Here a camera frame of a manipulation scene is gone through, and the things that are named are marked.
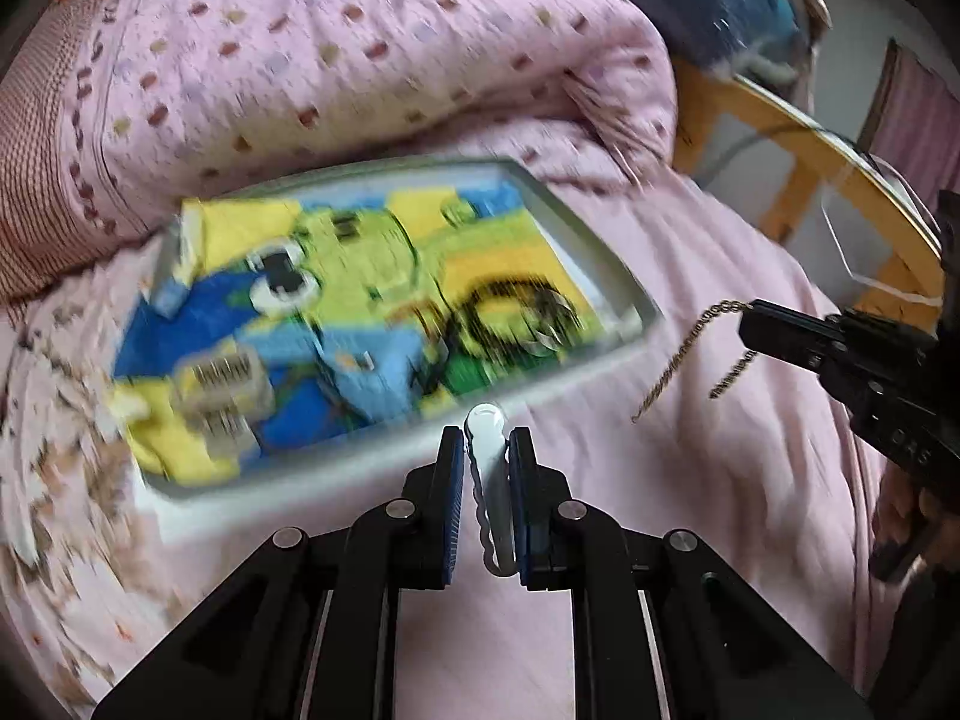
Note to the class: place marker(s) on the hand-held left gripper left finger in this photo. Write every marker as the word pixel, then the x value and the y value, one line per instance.
pixel 451 525

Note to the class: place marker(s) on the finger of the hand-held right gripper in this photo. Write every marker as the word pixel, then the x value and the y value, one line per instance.
pixel 787 334

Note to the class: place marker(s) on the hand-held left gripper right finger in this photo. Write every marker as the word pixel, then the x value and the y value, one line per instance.
pixel 519 525

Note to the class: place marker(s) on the white hair clip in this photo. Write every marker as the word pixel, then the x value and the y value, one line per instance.
pixel 487 465

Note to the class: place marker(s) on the grey tray box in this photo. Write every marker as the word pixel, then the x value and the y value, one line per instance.
pixel 615 292

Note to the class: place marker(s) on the person's right hand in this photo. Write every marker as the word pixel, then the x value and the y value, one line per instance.
pixel 896 510

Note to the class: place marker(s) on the wooden chair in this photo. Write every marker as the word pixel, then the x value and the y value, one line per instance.
pixel 795 187

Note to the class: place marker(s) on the pink bed sheet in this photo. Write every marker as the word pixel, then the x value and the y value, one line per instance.
pixel 712 465

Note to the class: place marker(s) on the pink curtain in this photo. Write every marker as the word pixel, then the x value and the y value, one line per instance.
pixel 911 112

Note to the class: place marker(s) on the pink dotted quilt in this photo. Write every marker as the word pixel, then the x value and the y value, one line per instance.
pixel 337 52

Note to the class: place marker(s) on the red checked pillow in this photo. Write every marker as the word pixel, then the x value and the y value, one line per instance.
pixel 37 187

